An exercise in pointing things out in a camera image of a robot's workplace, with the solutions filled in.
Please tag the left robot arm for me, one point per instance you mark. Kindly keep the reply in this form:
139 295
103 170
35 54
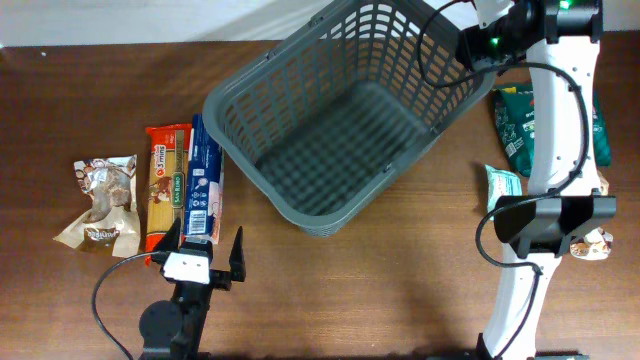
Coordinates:
173 328

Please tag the brown pastry snack bag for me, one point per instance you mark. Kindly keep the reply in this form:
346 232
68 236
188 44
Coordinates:
112 225

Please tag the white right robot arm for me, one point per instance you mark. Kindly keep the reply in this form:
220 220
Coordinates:
559 42

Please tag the blue pasta packet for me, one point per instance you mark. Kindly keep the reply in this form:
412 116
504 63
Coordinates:
204 187

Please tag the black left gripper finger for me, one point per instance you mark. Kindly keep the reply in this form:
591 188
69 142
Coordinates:
236 258
171 239

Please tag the green coffee mix bag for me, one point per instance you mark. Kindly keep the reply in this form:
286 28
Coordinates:
515 125

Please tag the light teal snack packet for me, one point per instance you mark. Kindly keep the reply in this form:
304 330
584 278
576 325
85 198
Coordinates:
501 183

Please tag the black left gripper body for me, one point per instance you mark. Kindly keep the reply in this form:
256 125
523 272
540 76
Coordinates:
195 298

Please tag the brown Pantree snack bag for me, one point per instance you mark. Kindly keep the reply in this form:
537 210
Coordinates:
594 246

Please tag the grey plastic basket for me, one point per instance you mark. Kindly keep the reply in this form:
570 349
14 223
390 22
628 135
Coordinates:
329 118

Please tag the San Remo spaghetti packet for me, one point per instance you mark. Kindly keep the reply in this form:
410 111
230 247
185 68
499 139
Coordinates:
167 179

